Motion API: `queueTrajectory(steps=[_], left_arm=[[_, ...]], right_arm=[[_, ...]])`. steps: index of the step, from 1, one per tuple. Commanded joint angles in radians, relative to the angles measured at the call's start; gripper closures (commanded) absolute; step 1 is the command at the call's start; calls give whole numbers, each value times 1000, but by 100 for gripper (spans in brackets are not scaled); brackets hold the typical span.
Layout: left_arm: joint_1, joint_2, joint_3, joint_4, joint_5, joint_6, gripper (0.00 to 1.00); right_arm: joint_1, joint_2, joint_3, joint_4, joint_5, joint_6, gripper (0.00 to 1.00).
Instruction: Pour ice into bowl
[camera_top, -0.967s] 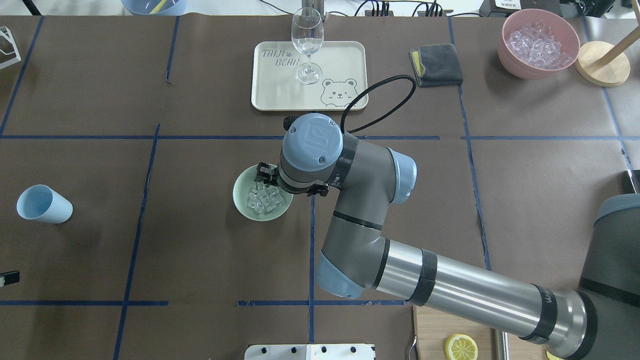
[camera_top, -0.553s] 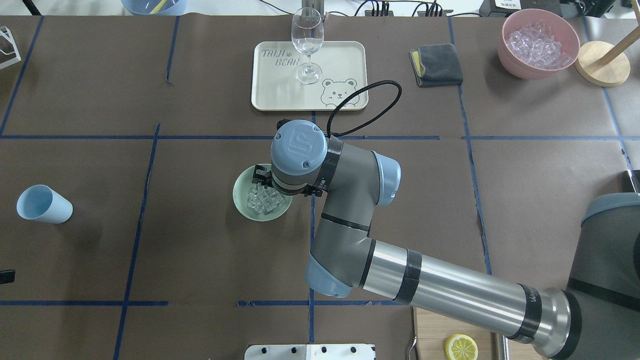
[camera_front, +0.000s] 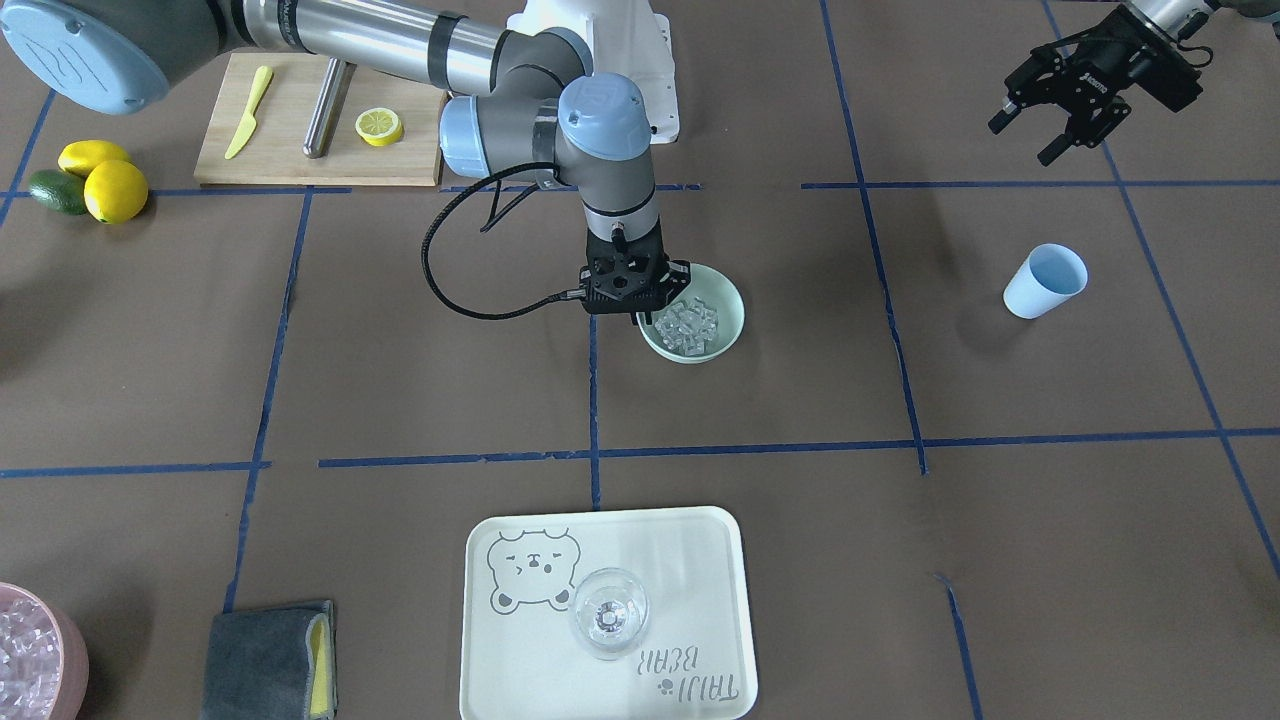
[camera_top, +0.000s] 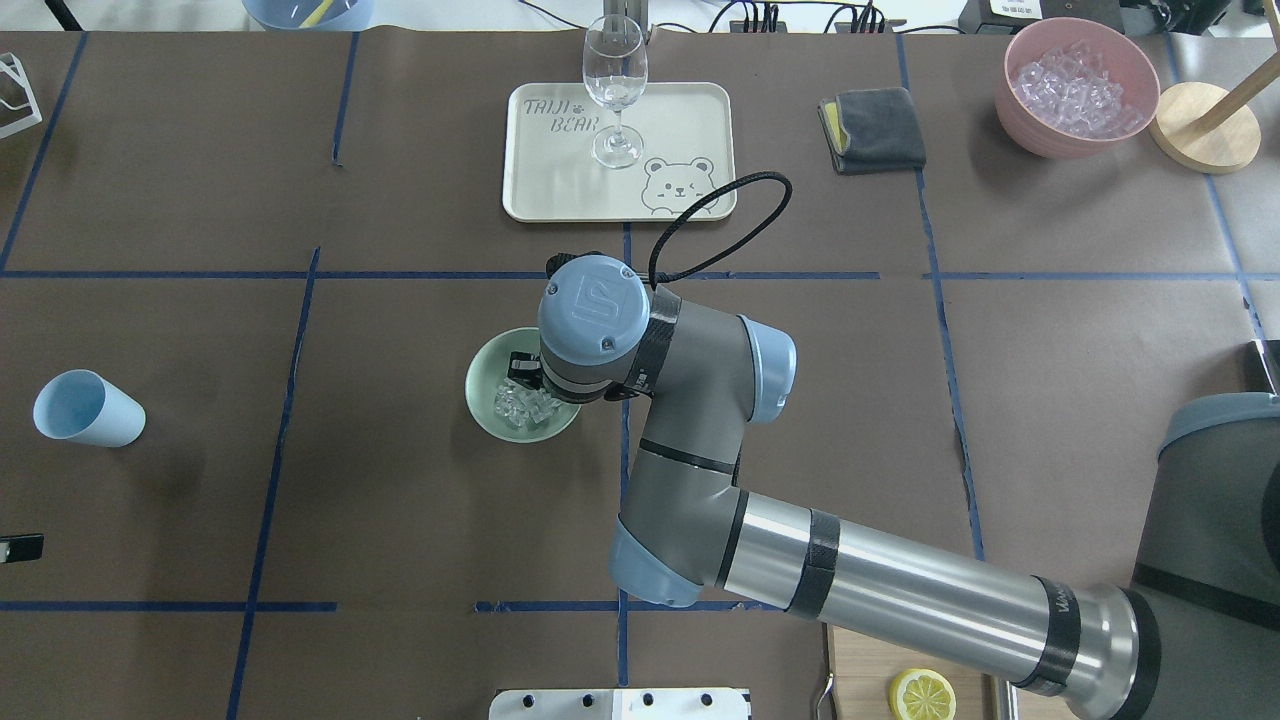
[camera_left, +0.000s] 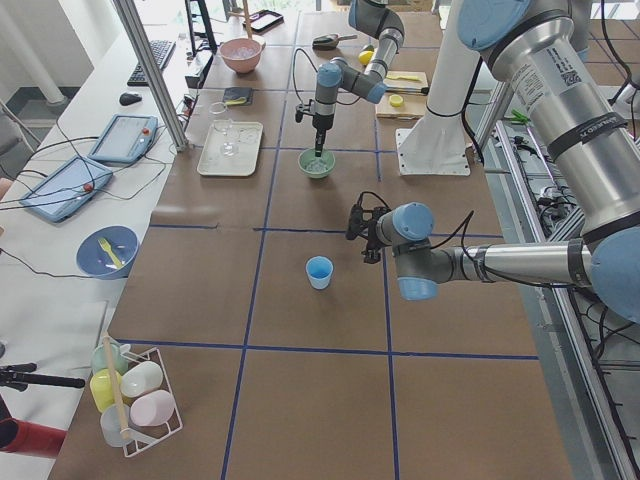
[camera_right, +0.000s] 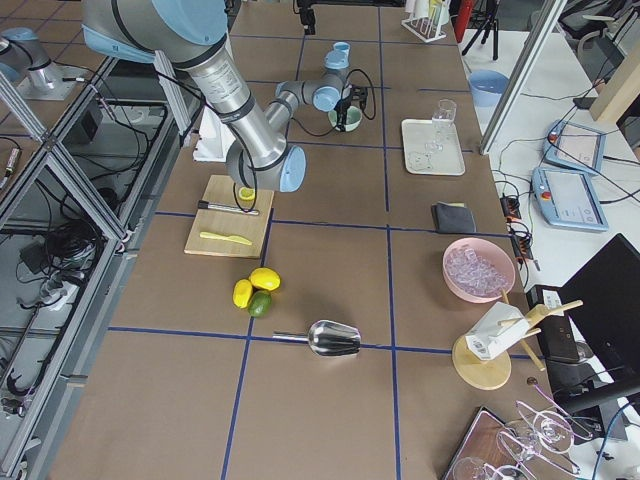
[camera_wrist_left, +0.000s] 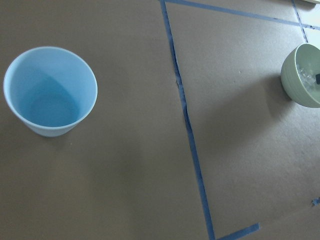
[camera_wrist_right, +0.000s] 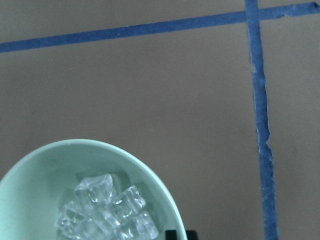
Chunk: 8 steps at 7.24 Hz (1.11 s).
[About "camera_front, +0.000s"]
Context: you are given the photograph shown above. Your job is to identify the lemon half slice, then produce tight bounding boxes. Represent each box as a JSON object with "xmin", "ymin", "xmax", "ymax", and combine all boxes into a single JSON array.
[{"xmin": 355, "ymin": 108, "xmax": 404, "ymax": 147}]

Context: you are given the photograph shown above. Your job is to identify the ice cubes in green bowl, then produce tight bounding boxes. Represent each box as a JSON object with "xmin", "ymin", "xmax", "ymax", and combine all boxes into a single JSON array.
[{"xmin": 654, "ymin": 297, "xmax": 719, "ymax": 357}]

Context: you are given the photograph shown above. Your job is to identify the cream bear tray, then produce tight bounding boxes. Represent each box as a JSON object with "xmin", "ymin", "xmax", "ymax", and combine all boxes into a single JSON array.
[{"xmin": 458, "ymin": 506, "xmax": 759, "ymax": 719}]

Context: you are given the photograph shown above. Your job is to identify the light blue cup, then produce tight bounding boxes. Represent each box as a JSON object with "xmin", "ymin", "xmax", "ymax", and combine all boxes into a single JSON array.
[{"xmin": 1002, "ymin": 243, "xmax": 1089, "ymax": 320}]

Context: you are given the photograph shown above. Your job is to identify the metal handled knife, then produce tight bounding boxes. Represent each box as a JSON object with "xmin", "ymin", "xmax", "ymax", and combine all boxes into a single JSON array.
[{"xmin": 302, "ymin": 58, "xmax": 349, "ymax": 159}]

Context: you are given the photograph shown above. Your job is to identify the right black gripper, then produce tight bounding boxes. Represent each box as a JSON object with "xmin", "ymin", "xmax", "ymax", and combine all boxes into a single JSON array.
[{"xmin": 634, "ymin": 260, "xmax": 692, "ymax": 328}]

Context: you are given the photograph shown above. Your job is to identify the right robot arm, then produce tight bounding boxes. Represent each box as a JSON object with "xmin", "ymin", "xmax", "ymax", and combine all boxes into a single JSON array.
[{"xmin": 1, "ymin": 1, "xmax": 692, "ymax": 324}]

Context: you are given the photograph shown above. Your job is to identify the wooden cutting board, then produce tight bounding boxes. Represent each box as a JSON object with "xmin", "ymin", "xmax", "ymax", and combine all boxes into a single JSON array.
[{"xmin": 193, "ymin": 53, "xmax": 449, "ymax": 188}]

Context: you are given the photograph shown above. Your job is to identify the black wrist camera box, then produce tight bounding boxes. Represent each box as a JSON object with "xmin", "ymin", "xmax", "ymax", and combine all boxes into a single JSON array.
[{"xmin": 580, "ymin": 231, "xmax": 673, "ymax": 315}]

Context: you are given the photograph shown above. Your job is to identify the green lime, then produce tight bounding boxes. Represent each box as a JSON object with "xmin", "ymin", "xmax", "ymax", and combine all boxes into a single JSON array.
[{"xmin": 28, "ymin": 169, "xmax": 88, "ymax": 217}]

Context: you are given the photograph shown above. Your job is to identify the yellow plastic knife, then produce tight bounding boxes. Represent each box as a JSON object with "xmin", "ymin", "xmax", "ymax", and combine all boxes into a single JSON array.
[{"xmin": 223, "ymin": 65, "xmax": 274, "ymax": 160}]

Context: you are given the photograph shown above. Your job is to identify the wine glass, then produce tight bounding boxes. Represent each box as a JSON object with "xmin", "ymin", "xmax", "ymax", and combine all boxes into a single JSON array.
[{"xmin": 570, "ymin": 568, "xmax": 652, "ymax": 661}]

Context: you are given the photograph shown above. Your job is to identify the grey folded cloth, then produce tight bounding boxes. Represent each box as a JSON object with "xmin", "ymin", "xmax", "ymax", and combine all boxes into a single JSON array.
[{"xmin": 198, "ymin": 600, "xmax": 338, "ymax": 719}]

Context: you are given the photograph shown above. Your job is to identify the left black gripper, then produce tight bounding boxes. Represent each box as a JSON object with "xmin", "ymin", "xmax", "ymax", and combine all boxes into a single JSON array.
[{"xmin": 988, "ymin": 10, "xmax": 1206, "ymax": 167}]

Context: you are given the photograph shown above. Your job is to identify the pink bowl with ice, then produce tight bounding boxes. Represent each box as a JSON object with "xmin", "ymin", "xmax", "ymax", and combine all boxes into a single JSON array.
[{"xmin": 1, "ymin": 583, "xmax": 90, "ymax": 719}]

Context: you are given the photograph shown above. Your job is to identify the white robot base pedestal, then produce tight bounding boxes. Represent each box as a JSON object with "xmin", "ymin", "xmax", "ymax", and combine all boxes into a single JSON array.
[{"xmin": 506, "ymin": 1, "xmax": 681, "ymax": 143}]

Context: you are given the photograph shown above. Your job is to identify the green bowl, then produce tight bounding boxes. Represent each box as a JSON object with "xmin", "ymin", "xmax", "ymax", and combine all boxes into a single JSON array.
[{"xmin": 639, "ymin": 263, "xmax": 745, "ymax": 364}]

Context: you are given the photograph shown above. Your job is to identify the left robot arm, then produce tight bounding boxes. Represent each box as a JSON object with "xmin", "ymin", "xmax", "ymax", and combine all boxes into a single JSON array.
[{"xmin": 988, "ymin": 1, "xmax": 1279, "ymax": 167}]

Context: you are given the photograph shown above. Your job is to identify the yellow lemon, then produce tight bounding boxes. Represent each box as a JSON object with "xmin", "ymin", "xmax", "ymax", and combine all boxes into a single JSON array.
[
  {"xmin": 58, "ymin": 138, "xmax": 132, "ymax": 179},
  {"xmin": 84, "ymin": 160, "xmax": 150, "ymax": 224}
]

